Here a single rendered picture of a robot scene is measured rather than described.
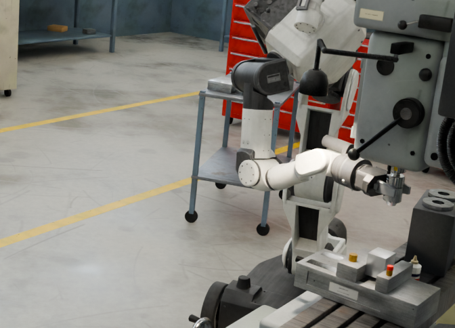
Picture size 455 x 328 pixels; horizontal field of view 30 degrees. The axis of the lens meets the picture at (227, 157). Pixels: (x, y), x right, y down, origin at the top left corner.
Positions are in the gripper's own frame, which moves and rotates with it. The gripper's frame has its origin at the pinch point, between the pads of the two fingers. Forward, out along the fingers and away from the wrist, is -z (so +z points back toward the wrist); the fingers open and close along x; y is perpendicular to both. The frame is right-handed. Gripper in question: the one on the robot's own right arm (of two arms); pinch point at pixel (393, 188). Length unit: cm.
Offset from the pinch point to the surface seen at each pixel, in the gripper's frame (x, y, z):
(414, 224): 26.1, 17.8, 10.6
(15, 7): 186, 46, 609
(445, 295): 25.0, 33.1, -4.6
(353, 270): -9.1, 21.2, 1.0
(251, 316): -8, 52, 38
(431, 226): 28.3, 17.3, 6.4
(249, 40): 332, 48, 443
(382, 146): -9.7, -12.6, -2.3
